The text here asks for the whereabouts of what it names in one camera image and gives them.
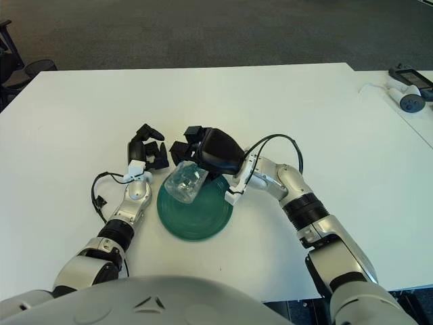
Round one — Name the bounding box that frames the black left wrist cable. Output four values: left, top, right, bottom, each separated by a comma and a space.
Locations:
90, 171, 131, 223

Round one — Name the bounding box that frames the black office chair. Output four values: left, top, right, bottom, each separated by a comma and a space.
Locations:
0, 20, 26, 109

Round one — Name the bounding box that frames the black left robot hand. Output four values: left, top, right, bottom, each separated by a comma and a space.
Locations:
127, 123, 170, 171

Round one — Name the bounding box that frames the thin white cable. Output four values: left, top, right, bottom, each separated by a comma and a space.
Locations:
358, 83, 390, 95

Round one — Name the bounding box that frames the silver robot torso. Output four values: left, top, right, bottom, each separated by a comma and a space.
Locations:
6, 274, 288, 325

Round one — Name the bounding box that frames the black handheld device with screen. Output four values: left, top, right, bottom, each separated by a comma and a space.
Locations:
388, 63, 433, 101

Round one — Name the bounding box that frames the black wire mesh wastebasket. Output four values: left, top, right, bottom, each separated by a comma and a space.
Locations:
24, 59, 58, 78

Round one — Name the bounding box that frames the green ribbed plate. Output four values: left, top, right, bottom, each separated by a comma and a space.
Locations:
156, 172, 233, 243

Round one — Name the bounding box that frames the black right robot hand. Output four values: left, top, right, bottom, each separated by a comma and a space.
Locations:
168, 125, 246, 182

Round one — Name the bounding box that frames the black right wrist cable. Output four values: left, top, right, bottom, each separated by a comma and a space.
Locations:
243, 134, 304, 173

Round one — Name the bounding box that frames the clear bottle with blue cap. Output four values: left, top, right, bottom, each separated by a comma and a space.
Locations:
166, 161, 209, 204

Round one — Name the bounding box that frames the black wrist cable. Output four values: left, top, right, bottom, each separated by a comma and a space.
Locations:
243, 134, 304, 173
90, 171, 131, 223

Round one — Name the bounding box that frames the white grey handheld controller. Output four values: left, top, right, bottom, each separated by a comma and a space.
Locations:
387, 84, 426, 112

